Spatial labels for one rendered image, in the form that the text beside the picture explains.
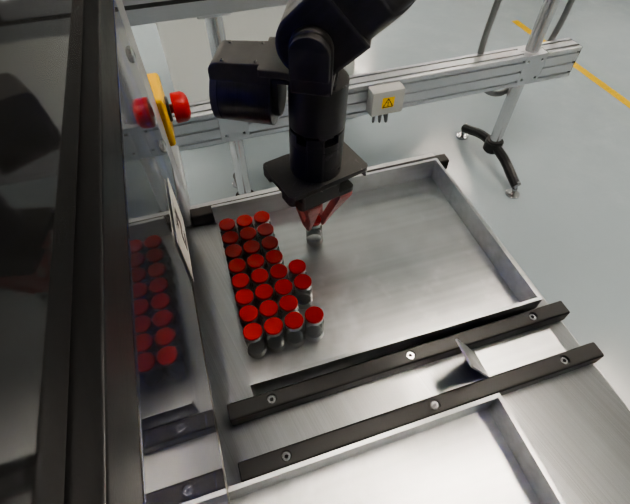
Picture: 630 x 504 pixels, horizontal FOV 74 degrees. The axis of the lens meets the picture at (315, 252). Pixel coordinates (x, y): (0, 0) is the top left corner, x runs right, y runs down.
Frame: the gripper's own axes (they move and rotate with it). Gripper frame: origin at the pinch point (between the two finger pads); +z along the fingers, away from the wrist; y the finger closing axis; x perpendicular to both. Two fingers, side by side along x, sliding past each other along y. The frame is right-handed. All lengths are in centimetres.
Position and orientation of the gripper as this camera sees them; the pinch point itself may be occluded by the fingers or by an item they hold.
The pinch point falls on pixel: (313, 220)
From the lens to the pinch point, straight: 54.1
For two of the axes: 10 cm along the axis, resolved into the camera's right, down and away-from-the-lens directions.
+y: -8.5, 4.1, -3.4
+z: -0.2, 6.1, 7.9
